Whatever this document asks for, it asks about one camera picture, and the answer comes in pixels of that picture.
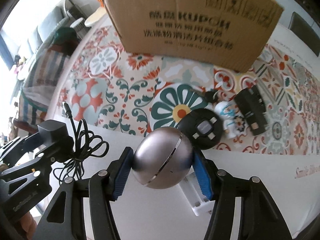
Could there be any black power adapter with cable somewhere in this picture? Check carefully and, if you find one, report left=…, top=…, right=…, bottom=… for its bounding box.
left=38, top=101, right=110, bottom=184

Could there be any dark green hat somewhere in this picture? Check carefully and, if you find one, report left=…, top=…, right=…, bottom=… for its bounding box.
left=52, top=27, right=78, bottom=45

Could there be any cream flower-shaped kids table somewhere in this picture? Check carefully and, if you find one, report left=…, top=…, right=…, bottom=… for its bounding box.
left=85, top=7, right=107, bottom=28

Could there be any grey sofa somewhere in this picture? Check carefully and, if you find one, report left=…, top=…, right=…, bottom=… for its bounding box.
left=10, top=4, right=71, bottom=75

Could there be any black upright vacuum handle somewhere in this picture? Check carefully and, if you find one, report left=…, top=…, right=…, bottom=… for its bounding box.
left=63, top=0, right=86, bottom=20

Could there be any white astronaut figurine keychain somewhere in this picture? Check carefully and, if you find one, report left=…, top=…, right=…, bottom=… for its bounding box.
left=214, top=101, right=238, bottom=139

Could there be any black rectangular device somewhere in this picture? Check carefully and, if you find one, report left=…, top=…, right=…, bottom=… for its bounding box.
left=234, top=85, right=267, bottom=136

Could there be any white cylindrical fan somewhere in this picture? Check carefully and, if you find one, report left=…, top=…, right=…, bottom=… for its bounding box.
left=70, top=17, right=87, bottom=38

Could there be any white battery holder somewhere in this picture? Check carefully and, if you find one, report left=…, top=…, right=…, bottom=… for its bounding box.
left=178, top=172, right=214, bottom=217

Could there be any striped fabric bag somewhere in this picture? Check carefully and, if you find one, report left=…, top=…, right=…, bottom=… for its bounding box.
left=18, top=47, right=73, bottom=128

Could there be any colourful patterned table mat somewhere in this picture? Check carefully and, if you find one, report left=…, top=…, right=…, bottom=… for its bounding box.
left=54, top=25, right=319, bottom=155

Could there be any black key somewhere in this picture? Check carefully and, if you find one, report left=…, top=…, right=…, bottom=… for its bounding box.
left=191, top=89, right=219, bottom=104

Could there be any brown cardboard box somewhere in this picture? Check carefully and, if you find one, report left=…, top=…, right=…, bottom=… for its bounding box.
left=102, top=0, right=283, bottom=73

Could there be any black round multi-plug charger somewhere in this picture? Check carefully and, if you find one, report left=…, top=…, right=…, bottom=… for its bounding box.
left=177, top=108, right=224, bottom=150

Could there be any silver egg-shaped device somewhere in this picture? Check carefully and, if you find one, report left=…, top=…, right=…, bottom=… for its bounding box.
left=132, top=127, right=193, bottom=189

